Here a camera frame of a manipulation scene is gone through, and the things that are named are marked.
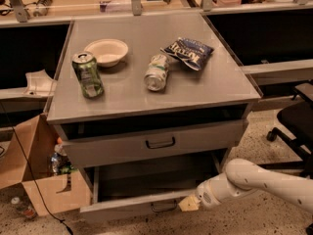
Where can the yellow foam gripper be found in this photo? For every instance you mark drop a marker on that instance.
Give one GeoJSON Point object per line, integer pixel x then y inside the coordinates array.
{"type": "Point", "coordinates": [204, 194]}

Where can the grey drawer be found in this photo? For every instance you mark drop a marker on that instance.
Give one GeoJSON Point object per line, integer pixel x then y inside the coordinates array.
{"type": "Point", "coordinates": [150, 186]}
{"type": "Point", "coordinates": [151, 144]}

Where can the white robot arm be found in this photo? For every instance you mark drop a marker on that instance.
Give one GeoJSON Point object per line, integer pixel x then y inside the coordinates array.
{"type": "Point", "coordinates": [242, 178]}

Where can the grey drawer cabinet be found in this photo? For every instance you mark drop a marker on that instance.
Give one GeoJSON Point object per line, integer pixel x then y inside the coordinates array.
{"type": "Point", "coordinates": [219, 92]}

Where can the grey top drawer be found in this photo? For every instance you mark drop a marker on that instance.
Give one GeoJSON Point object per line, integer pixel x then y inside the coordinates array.
{"type": "Point", "coordinates": [151, 144]}

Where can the white soda can lying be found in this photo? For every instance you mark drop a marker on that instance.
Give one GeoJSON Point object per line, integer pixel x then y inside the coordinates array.
{"type": "Point", "coordinates": [156, 74]}

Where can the bottles inside cardboard box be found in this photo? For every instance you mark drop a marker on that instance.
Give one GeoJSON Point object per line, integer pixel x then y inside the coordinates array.
{"type": "Point", "coordinates": [59, 161]}

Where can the black office chair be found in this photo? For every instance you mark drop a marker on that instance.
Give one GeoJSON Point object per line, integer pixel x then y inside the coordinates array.
{"type": "Point", "coordinates": [298, 119]}

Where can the blue chip bag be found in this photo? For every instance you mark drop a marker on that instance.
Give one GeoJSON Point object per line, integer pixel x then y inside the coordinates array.
{"type": "Point", "coordinates": [192, 53]}

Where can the plastic bottle on floor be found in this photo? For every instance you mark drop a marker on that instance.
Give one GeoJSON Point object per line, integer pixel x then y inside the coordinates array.
{"type": "Point", "coordinates": [23, 207]}

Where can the cardboard box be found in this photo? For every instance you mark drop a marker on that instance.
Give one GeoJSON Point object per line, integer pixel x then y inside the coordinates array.
{"type": "Point", "coordinates": [27, 161]}

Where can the white paper bowl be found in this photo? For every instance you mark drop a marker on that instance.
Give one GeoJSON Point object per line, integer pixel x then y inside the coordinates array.
{"type": "Point", "coordinates": [108, 52]}

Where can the green soda can upright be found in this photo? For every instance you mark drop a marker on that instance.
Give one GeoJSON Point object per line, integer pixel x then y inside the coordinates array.
{"type": "Point", "coordinates": [85, 68]}

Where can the grey handheld tool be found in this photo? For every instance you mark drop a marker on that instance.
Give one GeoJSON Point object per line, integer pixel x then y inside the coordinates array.
{"type": "Point", "coordinates": [42, 7]}

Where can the white bracket plate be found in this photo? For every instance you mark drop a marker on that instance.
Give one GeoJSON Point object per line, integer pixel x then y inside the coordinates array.
{"type": "Point", "coordinates": [39, 84]}

